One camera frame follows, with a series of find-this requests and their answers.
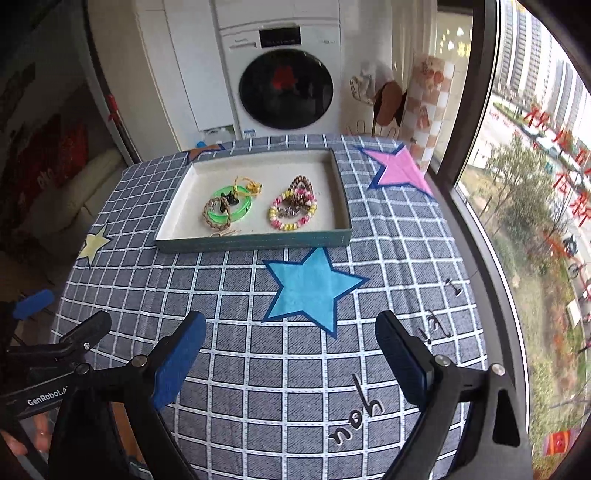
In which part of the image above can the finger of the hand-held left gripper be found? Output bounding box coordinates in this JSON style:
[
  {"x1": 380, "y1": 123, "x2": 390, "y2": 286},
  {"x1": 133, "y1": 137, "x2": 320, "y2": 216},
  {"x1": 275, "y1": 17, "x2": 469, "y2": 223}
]
[
  {"x1": 6, "y1": 311, "x2": 113, "y2": 367},
  {"x1": 12, "y1": 290, "x2": 55, "y2": 320}
]

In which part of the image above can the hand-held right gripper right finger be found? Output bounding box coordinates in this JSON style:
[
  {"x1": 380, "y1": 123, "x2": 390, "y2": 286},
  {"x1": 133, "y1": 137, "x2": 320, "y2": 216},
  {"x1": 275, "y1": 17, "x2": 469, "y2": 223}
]
[{"x1": 375, "y1": 310, "x2": 534, "y2": 480}]

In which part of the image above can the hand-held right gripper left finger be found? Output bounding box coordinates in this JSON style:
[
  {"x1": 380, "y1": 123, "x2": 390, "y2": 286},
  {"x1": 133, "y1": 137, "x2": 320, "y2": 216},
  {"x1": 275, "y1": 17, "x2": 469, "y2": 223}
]
[{"x1": 48, "y1": 310, "x2": 208, "y2": 480}]

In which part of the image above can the brown braided rope bracelet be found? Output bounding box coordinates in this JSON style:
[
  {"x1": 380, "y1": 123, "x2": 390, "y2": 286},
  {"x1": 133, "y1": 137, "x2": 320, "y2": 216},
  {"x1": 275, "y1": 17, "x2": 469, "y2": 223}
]
[{"x1": 202, "y1": 197, "x2": 233, "y2": 230}]

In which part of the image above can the beige shallow tray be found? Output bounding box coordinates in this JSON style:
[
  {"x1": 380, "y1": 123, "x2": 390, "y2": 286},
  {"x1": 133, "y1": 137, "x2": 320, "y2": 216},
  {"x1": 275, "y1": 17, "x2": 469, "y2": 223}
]
[{"x1": 154, "y1": 148, "x2": 352, "y2": 254}]

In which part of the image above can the green plastic bracelet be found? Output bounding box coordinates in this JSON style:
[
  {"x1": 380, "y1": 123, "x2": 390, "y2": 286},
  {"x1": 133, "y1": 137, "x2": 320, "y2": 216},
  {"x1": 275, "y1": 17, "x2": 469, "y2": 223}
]
[{"x1": 207, "y1": 184, "x2": 254, "y2": 223}]

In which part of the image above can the multicoloured beaded bracelet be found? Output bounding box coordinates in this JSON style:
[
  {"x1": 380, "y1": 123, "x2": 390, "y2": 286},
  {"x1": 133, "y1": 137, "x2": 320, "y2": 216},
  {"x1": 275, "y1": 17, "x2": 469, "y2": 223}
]
[{"x1": 269, "y1": 192, "x2": 319, "y2": 232}]

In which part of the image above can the yellow cord charm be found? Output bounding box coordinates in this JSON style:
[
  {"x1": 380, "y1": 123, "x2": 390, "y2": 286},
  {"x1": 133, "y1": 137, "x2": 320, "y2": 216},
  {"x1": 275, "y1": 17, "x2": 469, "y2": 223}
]
[{"x1": 232, "y1": 176, "x2": 265, "y2": 195}]

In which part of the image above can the brown beaded bracelet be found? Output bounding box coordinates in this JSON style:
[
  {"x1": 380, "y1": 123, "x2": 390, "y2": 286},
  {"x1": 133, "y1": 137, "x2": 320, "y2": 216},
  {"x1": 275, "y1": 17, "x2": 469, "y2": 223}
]
[{"x1": 284, "y1": 174, "x2": 315, "y2": 204}]

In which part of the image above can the person's left hand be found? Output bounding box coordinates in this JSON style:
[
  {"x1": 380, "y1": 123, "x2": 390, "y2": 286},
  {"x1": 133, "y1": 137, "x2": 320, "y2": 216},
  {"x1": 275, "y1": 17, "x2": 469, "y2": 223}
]
[{"x1": 0, "y1": 413, "x2": 52, "y2": 459}]

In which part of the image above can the grey checked cloth with stars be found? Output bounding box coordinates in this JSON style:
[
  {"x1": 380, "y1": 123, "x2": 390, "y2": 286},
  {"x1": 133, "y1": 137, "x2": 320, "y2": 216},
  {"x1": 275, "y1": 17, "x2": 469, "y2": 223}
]
[{"x1": 48, "y1": 134, "x2": 490, "y2": 480}]

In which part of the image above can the white sofa cushion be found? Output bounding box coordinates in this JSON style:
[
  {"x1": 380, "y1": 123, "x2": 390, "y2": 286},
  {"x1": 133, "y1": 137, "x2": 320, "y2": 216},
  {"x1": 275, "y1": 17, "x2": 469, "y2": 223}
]
[{"x1": 18, "y1": 148, "x2": 124, "y2": 259}]

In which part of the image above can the red decorated cloth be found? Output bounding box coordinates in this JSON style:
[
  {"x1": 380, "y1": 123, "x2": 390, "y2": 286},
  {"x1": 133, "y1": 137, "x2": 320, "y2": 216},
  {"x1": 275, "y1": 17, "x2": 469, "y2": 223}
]
[{"x1": 11, "y1": 117, "x2": 89, "y2": 197}]

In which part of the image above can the brown slipper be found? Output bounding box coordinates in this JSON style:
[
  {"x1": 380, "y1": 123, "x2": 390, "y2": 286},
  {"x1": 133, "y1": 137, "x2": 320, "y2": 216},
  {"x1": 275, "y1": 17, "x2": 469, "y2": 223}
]
[{"x1": 372, "y1": 82, "x2": 403, "y2": 128}]

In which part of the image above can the white cabinet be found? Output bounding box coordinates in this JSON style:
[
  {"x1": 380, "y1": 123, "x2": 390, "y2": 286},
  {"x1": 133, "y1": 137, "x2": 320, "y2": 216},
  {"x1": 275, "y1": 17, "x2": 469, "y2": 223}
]
[{"x1": 133, "y1": 0, "x2": 241, "y2": 149}]

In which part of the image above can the white washing machine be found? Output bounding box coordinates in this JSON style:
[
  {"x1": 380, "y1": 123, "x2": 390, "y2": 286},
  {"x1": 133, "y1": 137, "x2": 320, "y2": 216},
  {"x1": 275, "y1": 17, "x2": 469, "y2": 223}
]
[{"x1": 216, "y1": 0, "x2": 346, "y2": 140}]

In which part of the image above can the dark window frame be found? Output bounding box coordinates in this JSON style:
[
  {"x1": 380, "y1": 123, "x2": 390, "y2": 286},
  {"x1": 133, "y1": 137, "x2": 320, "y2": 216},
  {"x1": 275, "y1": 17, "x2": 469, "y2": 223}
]
[{"x1": 434, "y1": 0, "x2": 536, "y2": 480}]

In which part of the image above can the wire slipper rack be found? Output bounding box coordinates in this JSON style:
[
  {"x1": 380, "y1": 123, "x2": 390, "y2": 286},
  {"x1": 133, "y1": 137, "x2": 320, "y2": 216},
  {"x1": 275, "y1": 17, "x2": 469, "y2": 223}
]
[{"x1": 347, "y1": 69, "x2": 408, "y2": 137}]

